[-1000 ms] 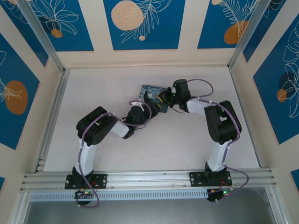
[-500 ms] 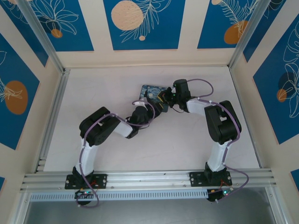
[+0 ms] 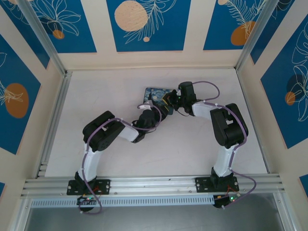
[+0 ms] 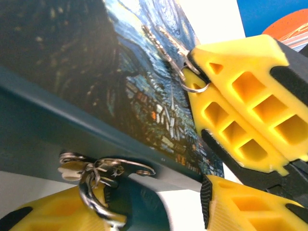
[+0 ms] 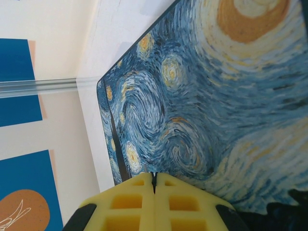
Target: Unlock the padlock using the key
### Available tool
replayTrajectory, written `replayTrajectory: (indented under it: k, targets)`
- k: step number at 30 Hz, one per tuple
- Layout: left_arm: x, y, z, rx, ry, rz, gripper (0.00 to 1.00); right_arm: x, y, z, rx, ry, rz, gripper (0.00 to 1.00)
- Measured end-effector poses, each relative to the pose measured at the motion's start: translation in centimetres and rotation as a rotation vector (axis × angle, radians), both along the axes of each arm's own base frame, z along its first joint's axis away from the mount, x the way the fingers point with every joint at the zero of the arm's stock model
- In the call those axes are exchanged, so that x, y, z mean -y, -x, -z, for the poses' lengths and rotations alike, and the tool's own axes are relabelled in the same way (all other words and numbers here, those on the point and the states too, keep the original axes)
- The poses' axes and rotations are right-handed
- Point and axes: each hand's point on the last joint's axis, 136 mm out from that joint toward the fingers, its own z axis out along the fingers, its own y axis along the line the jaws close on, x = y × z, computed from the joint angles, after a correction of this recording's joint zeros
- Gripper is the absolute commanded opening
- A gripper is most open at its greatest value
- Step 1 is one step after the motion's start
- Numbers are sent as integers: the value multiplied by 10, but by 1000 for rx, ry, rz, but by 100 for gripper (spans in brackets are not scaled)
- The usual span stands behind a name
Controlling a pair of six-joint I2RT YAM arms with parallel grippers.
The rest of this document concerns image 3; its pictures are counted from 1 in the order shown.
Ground starry night tin box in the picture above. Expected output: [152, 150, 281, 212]
[143, 86, 177, 116]

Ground blue panel large peach circle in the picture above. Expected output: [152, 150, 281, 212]
[106, 0, 192, 52]

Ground blue panel orange circle feather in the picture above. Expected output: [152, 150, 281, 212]
[203, 0, 268, 51]

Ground blue panel monstera leaf outline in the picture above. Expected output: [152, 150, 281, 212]
[260, 22, 308, 150]

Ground grey metal sheet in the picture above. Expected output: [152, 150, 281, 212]
[23, 192, 297, 231]

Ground blue panel white flower outline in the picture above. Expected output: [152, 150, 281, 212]
[23, 0, 98, 54]

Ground blue panel orange circle flower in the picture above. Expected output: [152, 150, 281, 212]
[0, 33, 42, 155]

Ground blue panel plain leaf lines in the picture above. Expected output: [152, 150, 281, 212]
[0, 0, 51, 70]

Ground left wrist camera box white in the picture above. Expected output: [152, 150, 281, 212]
[137, 102, 154, 112]

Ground long aluminium base rail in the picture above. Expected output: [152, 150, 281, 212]
[20, 173, 286, 197]

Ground aluminium side rail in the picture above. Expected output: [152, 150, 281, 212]
[35, 71, 73, 179]
[234, 69, 271, 174]

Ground grey slotted cable duct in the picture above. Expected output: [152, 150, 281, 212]
[29, 195, 215, 208]

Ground aluminium frame post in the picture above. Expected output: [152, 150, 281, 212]
[17, 0, 73, 77]
[234, 0, 277, 72]

